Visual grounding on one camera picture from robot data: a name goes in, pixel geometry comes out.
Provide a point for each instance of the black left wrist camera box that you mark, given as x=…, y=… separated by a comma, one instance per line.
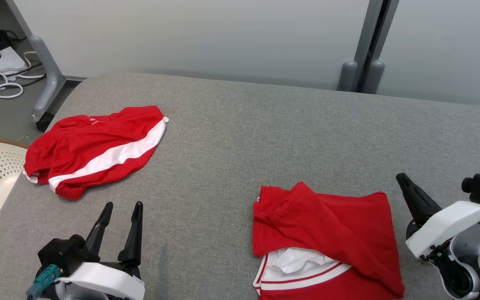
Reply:
x=61, y=254

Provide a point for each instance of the grey tubular stand leg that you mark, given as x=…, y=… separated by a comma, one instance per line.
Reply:
x=52, y=79

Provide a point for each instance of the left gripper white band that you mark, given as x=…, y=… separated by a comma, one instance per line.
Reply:
x=102, y=281

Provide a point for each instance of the red basketball jersey white sleeves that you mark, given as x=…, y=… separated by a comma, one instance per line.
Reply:
x=340, y=225

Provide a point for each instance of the grey partition frame post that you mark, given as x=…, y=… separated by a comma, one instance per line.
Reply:
x=374, y=77
x=347, y=77

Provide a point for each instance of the black caster wheel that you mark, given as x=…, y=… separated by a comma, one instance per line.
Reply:
x=45, y=123

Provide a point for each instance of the red shorts white stripe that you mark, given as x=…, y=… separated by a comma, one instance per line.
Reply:
x=90, y=137

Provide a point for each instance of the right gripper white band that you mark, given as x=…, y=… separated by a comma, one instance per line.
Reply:
x=444, y=225

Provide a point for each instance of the teal left camera connector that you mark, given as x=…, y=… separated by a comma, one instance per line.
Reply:
x=44, y=281

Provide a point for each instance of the white power strip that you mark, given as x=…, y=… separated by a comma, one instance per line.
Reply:
x=11, y=58

